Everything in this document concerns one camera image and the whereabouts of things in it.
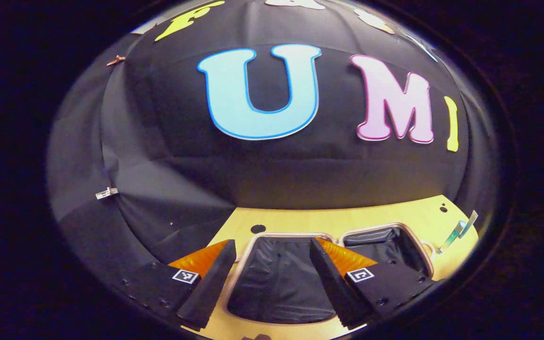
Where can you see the black backdrop cloth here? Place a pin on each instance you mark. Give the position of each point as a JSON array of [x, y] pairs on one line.
[[300, 170]]

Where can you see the pale pink suitcase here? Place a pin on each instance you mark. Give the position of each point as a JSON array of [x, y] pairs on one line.
[[276, 283]]

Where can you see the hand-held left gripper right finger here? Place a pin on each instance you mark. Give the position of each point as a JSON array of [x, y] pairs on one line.
[[331, 283]]

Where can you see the copper cloth clip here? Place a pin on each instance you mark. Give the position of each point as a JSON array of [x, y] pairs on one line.
[[116, 60]]

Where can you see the silver teal skin care tube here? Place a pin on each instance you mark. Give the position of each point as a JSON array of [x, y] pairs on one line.
[[458, 231]]

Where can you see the white cloth clip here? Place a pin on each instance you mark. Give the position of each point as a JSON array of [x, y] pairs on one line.
[[106, 192]]

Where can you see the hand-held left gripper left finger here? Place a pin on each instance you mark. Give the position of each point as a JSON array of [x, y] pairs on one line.
[[213, 283]]

